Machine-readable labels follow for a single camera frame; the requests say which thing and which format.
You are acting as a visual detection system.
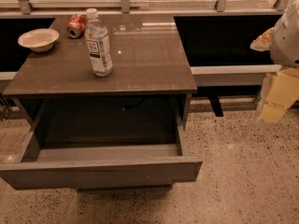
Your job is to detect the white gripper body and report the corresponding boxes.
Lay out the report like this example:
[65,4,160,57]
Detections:
[270,0,299,68]

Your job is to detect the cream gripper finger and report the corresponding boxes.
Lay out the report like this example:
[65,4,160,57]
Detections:
[249,28,274,52]
[254,68,299,129]

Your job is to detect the clear plastic water bottle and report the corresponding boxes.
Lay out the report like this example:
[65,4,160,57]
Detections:
[84,8,113,77]

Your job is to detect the grey cabinet with glossy top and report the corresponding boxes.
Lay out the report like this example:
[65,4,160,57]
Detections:
[4,16,196,131]

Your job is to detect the open grey top drawer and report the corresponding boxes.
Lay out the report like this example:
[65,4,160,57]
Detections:
[1,96,202,190]

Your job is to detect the black bench leg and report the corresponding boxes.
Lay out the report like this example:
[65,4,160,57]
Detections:
[208,96,223,117]

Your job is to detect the crushed red soda can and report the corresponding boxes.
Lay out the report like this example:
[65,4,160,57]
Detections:
[66,14,86,38]

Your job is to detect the white paper bowl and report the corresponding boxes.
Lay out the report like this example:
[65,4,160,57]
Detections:
[18,29,59,52]

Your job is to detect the black cable behind drawer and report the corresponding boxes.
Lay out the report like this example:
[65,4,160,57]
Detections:
[121,97,146,112]

